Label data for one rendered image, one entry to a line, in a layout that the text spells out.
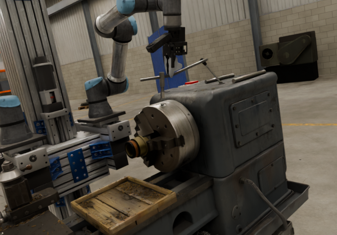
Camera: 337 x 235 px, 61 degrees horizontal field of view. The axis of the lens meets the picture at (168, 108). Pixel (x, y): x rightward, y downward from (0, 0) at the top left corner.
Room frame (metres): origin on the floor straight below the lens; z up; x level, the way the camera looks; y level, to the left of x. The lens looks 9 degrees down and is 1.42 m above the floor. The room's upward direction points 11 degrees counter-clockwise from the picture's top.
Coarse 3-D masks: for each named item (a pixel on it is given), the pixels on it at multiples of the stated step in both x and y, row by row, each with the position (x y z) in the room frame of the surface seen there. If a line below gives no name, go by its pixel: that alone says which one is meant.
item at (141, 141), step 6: (138, 138) 1.19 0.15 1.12; (144, 138) 1.22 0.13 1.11; (126, 144) 1.19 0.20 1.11; (132, 144) 1.16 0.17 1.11; (138, 144) 1.17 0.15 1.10; (144, 144) 1.18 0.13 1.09; (126, 150) 1.20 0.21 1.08; (132, 150) 1.16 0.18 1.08; (138, 150) 1.16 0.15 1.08; (144, 150) 1.18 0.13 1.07; (132, 156) 1.16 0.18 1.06; (138, 156) 1.18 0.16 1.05
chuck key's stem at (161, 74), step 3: (159, 72) 1.23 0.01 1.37; (162, 72) 1.23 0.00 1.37; (159, 75) 1.23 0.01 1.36; (162, 75) 1.23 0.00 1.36; (162, 78) 1.23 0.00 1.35; (159, 81) 1.24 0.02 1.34; (162, 81) 1.23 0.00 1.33; (159, 84) 1.24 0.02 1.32; (162, 84) 1.24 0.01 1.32; (162, 87) 1.24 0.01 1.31; (162, 90) 1.25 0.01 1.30; (162, 93) 1.25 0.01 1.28; (162, 96) 1.25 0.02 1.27
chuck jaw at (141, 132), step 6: (138, 114) 1.29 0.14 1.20; (144, 114) 1.30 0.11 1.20; (138, 120) 1.28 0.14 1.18; (144, 120) 1.28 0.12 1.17; (138, 126) 1.25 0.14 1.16; (144, 126) 1.26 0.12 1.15; (150, 126) 1.28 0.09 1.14; (138, 132) 1.23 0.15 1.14; (144, 132) 1.24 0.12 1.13; (150, 132) 1.26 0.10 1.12
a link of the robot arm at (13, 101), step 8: (0, 96) 1.48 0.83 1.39; (8, 96) 1.47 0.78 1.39; (16, 96) 1.47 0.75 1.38; (0, 104) 1.41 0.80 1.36; (8, 104) 1.41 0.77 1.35; (16, 104) 1.44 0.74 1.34; (0, 112) 1.41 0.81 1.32; (8, 112) 1.41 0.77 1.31; (16, 112) 1.43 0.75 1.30; (0, 120) 1.41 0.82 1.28; (8, 120) 1.41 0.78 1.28; (16, 120) 1.42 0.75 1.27
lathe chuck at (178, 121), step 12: (144, 108) 1.30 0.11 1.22; (156, 108) 1.23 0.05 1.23; (168, 108) 1.23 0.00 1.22; (156, 120) 1.24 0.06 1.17; (168, 120) 1.17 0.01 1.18; (180, 120) 1.19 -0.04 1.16; (156, 132) 1.33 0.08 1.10; (168, 132) 1.19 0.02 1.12; (180, 132) 1.16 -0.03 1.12; (192, 132) 1.20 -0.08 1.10; (192, 144) 1.19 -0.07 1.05; (156, 156) 1.28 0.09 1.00; (168, 156) 1.21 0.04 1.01; (180, 156) 1.16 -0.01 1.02; (192, 156) 1.22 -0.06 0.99; (156, 168) 1.30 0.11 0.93; (168, 168) 1.22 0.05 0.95
